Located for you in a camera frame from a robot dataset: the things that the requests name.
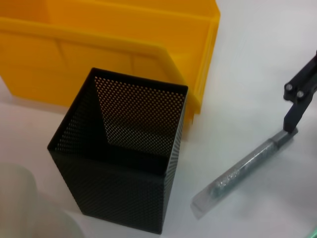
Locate black mesh pen holder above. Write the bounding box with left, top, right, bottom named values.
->
left=47, top=67, right=189, bottom=235

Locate yellow plastic storage bin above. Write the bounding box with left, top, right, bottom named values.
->
left=0, top=0, right=221, bottom=124

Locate grey pen in clear sleeve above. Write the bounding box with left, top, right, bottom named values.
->
left=190, top=130, right=299, bottom=220

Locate clear green-label water bottle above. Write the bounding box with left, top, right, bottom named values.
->
left=0, top=161, right=84, bottom=238

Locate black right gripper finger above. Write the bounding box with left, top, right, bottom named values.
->
left=283, top=49, right=317, bottom=133

